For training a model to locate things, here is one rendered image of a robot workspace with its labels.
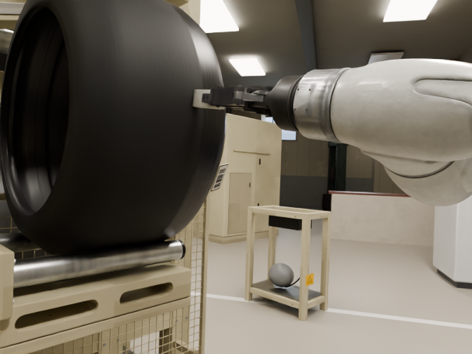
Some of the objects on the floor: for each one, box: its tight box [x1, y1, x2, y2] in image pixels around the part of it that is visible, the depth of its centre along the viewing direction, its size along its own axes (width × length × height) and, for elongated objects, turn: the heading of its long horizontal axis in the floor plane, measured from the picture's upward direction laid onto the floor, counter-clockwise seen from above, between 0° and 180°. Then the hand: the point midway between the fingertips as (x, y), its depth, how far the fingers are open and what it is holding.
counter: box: [328, 190, 435, 247], centre depth 653 cm, size 75×234×82 cm
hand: (208, 99), depth 62 cm, fingers closed
